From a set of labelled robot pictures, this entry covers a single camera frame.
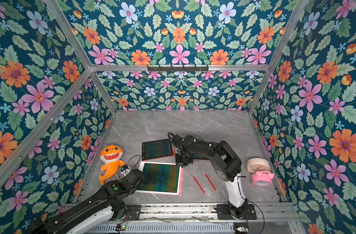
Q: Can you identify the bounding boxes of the pink stylus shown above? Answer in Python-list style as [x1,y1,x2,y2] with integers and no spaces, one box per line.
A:
[179,167,184,189]

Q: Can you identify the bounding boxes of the red stylus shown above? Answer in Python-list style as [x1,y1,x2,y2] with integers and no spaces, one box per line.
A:
[193,177,206,194]
[205,174,217,192]

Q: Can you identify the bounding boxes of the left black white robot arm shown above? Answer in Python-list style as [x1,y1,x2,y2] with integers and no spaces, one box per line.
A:
[26,169,145,234]

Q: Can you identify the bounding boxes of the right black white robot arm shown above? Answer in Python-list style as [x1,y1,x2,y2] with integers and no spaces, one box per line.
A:
[168,132,248,219]

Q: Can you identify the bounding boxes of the right red writing tablet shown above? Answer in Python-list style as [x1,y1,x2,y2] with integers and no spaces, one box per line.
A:
[193,153,209,160]

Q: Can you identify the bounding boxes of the red writing tablet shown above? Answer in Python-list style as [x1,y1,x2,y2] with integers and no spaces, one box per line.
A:
[141,139,175,161]
[193,153,209,160]

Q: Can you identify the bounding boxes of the pink white writing tablet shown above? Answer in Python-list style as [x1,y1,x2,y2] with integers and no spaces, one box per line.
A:
[137,161,182,196]

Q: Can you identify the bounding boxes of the left red writing tablet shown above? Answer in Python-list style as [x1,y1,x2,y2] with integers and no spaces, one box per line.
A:
[141,139,175,161]

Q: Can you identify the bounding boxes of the masking tape roll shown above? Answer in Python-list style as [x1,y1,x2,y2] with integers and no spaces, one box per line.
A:
[247,158,271,174]

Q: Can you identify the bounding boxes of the orange shark plush toy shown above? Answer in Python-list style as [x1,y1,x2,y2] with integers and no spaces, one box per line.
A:
[99,145,125,185]

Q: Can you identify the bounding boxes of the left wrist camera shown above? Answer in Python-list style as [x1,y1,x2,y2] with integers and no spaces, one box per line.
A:
[119,166,130,176]

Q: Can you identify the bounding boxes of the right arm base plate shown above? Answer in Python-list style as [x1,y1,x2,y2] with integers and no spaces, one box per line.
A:
[215,204,257,220]

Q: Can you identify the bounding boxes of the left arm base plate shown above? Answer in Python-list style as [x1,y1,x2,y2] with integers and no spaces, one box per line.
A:
[114,205,141,221]

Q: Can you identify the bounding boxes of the white slotted cable duct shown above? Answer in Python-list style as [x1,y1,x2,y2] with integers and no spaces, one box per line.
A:
[86,223,235,234]

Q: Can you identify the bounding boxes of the black hook rail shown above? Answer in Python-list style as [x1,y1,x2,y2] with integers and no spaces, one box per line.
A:
[147,65,209,72]

